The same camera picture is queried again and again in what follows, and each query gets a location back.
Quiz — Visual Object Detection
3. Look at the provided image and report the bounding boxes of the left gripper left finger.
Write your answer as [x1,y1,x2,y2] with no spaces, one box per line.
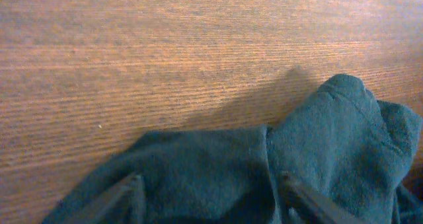
[62,172,143,224]

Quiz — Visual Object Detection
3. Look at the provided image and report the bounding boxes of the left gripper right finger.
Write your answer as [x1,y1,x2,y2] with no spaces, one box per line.
[280,172,365,224]

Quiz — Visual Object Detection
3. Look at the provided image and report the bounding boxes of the dark green t-shirt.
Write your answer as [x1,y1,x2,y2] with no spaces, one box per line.
[44,74,422,223]

